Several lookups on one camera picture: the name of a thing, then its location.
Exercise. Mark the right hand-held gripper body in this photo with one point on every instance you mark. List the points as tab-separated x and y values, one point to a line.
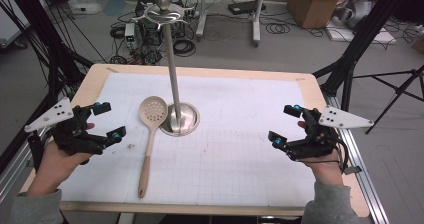
320	144

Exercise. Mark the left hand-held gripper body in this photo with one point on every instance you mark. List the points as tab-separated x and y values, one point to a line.
71	137

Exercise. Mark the beige slotted spoon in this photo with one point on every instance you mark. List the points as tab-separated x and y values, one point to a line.
152	112

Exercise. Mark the person's right hand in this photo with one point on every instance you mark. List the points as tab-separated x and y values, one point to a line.
328	170

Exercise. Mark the person's left hand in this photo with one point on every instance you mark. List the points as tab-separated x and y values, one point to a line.
53	167

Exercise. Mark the white grid mat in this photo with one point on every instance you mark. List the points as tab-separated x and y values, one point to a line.
216	157

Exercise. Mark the black truss stand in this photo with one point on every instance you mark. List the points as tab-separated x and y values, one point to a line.
55	50
363	34

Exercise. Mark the metal utensil stand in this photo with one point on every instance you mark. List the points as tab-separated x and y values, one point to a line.
174	77

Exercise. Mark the small power supply unit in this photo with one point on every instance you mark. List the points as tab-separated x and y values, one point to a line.
130	34

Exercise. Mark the black tripod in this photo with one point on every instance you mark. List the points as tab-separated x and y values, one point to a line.
398	90

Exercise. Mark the white stand legs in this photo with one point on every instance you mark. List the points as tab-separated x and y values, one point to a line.
256	20

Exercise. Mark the white foam board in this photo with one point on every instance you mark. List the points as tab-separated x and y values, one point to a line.
363	35

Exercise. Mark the clear plastic bag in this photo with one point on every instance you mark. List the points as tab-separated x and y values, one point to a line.
85	6

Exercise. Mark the cardboard box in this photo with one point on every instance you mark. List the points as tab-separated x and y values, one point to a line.
313	4

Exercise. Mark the flat black device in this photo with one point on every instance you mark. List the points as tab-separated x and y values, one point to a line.
246	6

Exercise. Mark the grey bag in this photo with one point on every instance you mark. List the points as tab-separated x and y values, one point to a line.
355	12

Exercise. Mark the black computer case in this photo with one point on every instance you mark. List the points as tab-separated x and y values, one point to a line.
146	0

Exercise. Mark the white cabinet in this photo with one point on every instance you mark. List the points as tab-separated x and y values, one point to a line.
10	20

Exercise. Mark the aluminium frame rail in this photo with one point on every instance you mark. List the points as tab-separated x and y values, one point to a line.
363	170
13	170

